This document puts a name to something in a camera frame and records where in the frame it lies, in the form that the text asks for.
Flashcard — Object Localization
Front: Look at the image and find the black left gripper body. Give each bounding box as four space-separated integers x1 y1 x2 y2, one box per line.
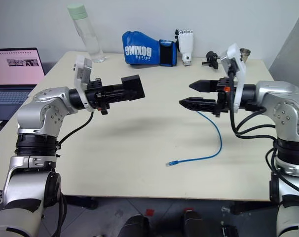
86 78 111 116

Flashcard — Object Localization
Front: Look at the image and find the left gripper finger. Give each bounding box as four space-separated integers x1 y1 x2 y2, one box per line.
104 91 131 103
103 83 126 95

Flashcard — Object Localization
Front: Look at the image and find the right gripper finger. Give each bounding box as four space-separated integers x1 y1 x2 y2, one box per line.
188 79 220 93
179 97 218 114

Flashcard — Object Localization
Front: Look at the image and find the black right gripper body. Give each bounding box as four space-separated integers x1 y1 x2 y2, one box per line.
214 77 232 118

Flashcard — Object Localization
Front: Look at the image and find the small black box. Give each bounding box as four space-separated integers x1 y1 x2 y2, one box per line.
121 75 146 102

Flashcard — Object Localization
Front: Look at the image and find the small black clamp device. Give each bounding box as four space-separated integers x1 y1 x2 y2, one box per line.
201 50 220 70

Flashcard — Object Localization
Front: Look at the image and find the blue boxing glove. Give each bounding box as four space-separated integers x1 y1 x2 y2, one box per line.
121 31 178 68

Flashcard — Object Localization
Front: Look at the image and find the white robotic hand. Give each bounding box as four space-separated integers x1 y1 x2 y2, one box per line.
174 28 195 68

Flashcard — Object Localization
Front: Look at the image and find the small metal cup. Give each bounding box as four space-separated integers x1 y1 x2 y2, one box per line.
239 48 252 63

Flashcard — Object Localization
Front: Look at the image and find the clear bottle with green cap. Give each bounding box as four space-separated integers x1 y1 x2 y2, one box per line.
67 4 107 64

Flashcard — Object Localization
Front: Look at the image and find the open laptop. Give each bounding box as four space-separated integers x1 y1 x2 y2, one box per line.
0 47 46 106

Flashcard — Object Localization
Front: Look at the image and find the dark rounded shape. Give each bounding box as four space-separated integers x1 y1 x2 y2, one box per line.
118 214 150 237
181 209 205 237

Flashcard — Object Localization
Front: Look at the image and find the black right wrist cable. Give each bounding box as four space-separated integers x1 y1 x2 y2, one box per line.
226 66 277 139

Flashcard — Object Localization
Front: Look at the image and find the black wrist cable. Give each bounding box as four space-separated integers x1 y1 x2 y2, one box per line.
226 66 277 139
56 111 95 149

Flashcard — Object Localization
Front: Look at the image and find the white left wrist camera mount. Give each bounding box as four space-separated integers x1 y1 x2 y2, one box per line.
74 55 94 111

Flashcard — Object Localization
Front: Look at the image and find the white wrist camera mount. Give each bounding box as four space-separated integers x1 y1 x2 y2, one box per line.
74 55 94 111
220 43 247 114

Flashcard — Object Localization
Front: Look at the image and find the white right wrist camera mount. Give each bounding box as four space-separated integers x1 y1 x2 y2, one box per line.
220 43 247 114

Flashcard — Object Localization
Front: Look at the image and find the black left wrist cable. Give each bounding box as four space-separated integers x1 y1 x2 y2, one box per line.
56 111 95 149

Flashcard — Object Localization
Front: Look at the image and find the blue Ethernet cable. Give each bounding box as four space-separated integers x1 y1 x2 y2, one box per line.
165 110 224 167

